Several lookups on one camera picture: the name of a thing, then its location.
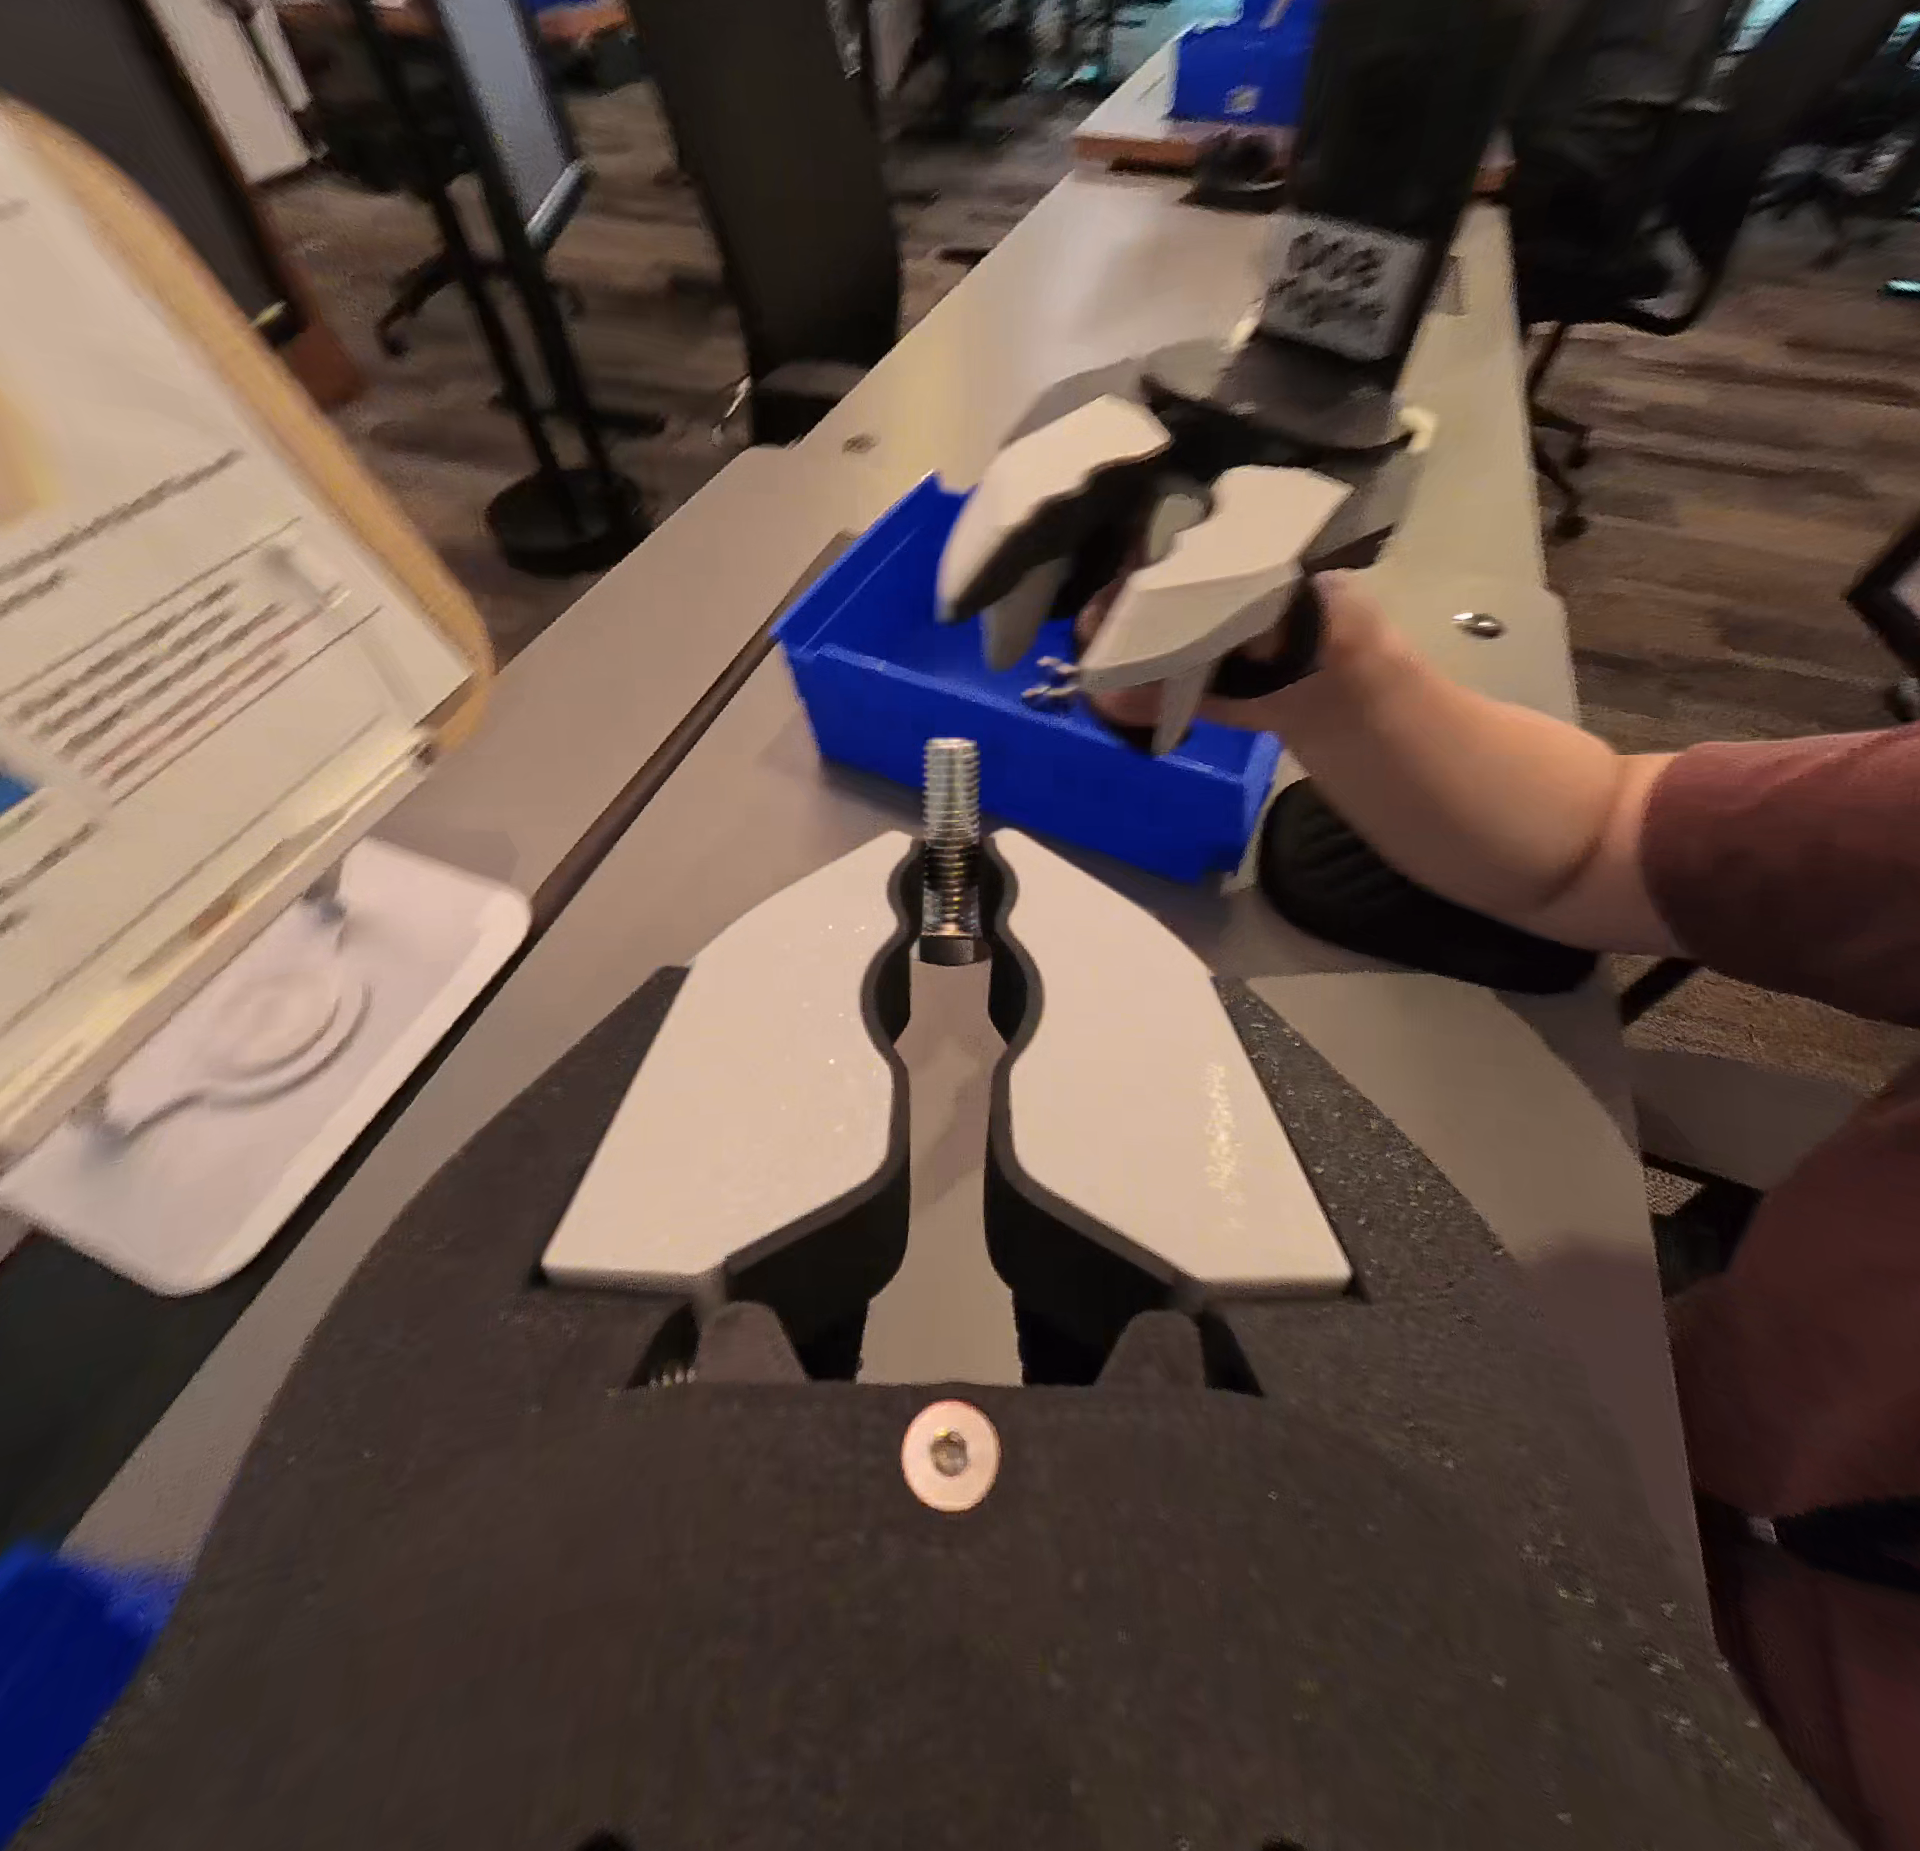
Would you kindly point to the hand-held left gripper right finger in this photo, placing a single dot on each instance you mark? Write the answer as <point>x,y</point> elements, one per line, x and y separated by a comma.
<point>1172,1101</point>

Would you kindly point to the small blue storage bin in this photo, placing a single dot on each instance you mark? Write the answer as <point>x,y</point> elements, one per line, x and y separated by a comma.
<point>1238,73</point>

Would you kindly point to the black headphones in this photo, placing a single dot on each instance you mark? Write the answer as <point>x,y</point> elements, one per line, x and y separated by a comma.
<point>1238,170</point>

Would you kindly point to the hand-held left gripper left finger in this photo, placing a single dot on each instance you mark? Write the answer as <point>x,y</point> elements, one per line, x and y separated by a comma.
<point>735,1101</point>

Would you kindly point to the black framed easel board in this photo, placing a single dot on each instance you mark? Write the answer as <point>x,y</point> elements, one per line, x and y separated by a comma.
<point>562,517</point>

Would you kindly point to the person's right hand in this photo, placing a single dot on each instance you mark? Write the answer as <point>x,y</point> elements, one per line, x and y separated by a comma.
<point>1350,665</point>

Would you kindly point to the silver hex bolt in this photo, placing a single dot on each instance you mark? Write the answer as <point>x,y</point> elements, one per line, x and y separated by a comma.
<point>1049,668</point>
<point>950,793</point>

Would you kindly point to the blue plastic parts bin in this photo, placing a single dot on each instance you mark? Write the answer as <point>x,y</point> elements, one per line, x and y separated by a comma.
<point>1080,787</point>
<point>61,1686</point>

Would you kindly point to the grey office chair seat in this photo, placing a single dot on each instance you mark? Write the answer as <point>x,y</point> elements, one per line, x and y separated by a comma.
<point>1756,1116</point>

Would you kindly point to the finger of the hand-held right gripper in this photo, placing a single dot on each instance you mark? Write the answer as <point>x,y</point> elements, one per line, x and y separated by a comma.
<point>1035,517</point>
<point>1231,560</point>

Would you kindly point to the black office chair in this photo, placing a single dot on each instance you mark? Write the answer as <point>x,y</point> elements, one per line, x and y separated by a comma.
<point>781,158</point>
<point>1620,158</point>

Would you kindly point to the person's right forearm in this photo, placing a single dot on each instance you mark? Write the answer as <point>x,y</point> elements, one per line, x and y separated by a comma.
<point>1500,816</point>

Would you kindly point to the instruction sheet on stand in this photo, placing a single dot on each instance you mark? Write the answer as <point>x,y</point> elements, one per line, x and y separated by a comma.
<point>151,607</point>

